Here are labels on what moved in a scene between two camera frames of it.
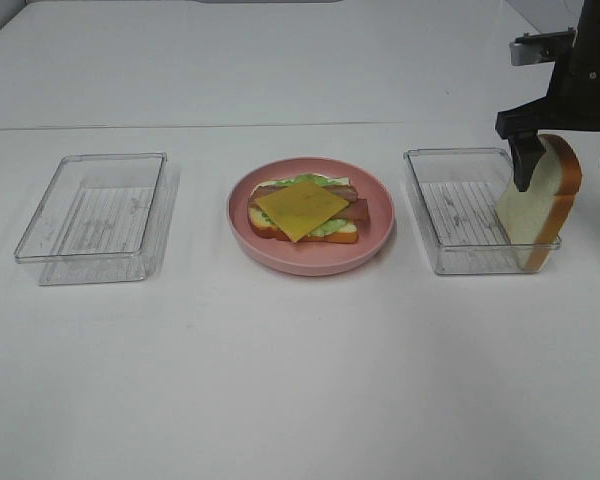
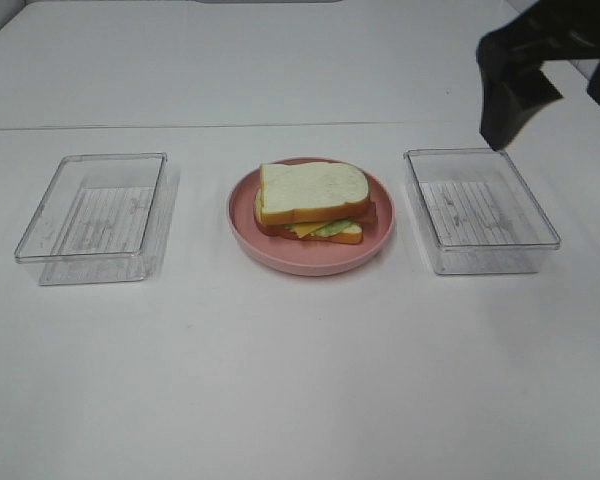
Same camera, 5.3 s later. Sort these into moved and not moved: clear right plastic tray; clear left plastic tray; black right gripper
Moved: black right gripper
Not moved: clear left plastic tray; clear right plastic tray
